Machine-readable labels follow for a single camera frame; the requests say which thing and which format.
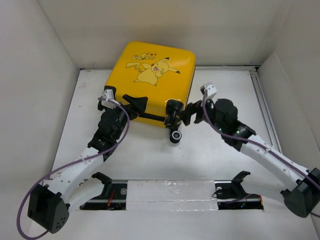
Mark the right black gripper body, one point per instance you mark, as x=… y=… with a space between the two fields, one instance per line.
x=211 y=112

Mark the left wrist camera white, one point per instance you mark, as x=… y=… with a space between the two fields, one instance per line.
x=108 y=96

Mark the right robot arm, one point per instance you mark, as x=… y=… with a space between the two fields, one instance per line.
x=301 y=187

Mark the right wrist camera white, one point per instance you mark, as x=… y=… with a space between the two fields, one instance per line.
x=208 y=90

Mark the yellow hard-shell suitcase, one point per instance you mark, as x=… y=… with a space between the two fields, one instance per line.
x=163 y=74

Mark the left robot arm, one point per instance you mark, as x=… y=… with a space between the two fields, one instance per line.
x=56 y=195

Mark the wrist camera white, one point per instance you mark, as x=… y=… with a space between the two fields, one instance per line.
x=108 y=96
x=208 y=90

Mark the white foam board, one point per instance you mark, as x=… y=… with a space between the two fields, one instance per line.
x=171 y=195

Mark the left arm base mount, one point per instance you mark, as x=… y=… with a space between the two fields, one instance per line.
x=112 y=198

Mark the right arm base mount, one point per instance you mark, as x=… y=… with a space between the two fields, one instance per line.
x=230 y=195

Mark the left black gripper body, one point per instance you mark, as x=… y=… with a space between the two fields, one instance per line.
x=122 y=118

